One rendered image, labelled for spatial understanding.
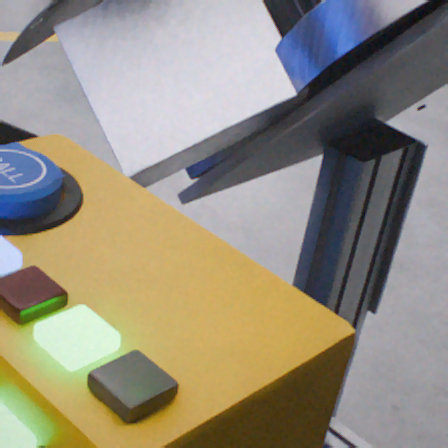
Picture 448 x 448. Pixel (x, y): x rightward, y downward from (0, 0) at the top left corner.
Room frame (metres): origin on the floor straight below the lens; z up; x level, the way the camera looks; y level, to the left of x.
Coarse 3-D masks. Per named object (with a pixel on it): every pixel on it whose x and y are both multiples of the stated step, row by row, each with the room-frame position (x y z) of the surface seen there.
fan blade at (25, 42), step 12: (60, 0) 0.80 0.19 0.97; (72, 0) 0.77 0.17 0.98; (84, 0) 0.75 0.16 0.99; (96, 0) 0.74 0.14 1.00; (48, 12) 0.79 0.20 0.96; (60, 12) 0.77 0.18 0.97; (72, 12) 0.75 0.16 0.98; (48, 24) 0.76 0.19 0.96; (24, 36) 0.77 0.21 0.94; (36, 36) 0.75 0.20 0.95; (48, 36) 0.73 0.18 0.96; (12, 48) 0.76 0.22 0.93; (24, 48) 0.74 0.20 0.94; (12, 60) 0.72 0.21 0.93
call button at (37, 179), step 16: (16, 144) 0.28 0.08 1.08; (0, 160) 0.27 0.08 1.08; (16, 160) 0.27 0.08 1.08; (32, 160) 0.27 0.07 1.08; (48, 160) 0.28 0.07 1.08; (0, 176) 0.26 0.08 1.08; (16, 176) 0.26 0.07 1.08; (32, 176) 0.26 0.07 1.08; (48, 176) 0.26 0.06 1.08; (0, 192) 0.25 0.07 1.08; (16, 192) 0.25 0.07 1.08; (32, 192) 0.25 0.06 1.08; (48, 192) 0.26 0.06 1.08; (0, 208) 0.25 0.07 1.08; (16, 208) 0.25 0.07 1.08; (32, 208) 0.25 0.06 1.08; (48, 208) 0.26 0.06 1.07
